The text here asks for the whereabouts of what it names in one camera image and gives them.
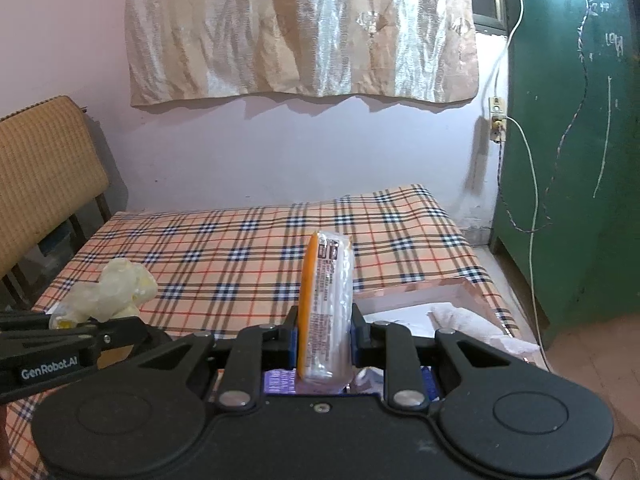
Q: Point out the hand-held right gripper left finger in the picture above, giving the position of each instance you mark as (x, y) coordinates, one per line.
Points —
(294, 340)

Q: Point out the beige crinkled wall curtain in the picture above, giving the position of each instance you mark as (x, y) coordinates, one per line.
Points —
(300, 25)

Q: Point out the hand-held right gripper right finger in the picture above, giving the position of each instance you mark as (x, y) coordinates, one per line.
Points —
(357, 340)

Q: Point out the white textured cloth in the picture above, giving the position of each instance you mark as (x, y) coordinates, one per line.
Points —
(465, 317)

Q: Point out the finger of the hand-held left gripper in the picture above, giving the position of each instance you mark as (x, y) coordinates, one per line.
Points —
(125, 336)

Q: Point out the green door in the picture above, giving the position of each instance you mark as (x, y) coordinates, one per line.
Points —
(575, 185)

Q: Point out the cardboard box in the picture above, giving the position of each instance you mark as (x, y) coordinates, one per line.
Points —
(395, 312)

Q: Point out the orange and clear tissue packet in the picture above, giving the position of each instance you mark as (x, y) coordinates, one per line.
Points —
(325, 310)

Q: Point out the beige woven headboard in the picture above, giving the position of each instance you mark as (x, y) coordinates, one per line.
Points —
(45, 160)

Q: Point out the small blue box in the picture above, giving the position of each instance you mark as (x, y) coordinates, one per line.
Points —
(431, 384)

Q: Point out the wall socket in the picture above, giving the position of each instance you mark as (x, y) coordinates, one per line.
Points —
(497, 120)

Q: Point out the yellowish plastic gloves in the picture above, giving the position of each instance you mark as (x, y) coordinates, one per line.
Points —
(110, 290)

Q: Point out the purple packet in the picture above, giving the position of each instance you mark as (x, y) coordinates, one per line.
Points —
(280, 382)

